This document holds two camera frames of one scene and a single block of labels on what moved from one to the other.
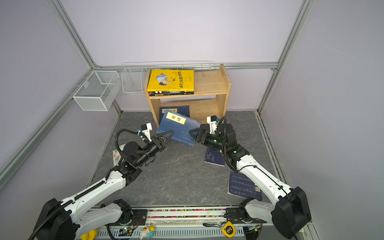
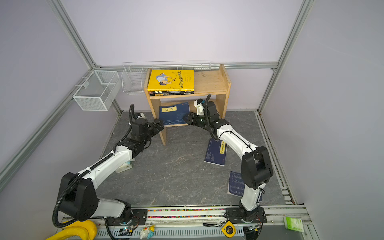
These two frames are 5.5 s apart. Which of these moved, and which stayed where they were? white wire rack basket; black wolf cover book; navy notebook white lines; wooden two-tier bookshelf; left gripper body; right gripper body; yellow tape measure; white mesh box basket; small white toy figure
Moved: right gripper body; left gripper body
Stayed: black wolf cover book; navy notebook white lines; white wire rack basket; wooden two-tier bookshelf; white mesh box basket; yellow tape measure; small white toy figure
